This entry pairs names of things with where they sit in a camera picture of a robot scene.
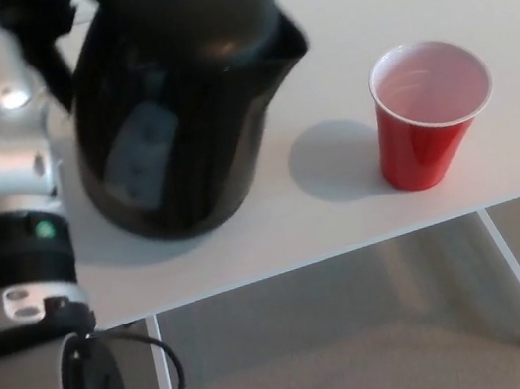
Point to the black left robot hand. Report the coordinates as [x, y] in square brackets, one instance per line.
[37, 17]

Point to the black electric kettle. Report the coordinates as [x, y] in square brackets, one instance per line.
[181, 92]

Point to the red plastic cup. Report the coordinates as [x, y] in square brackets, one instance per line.
[423, 150]

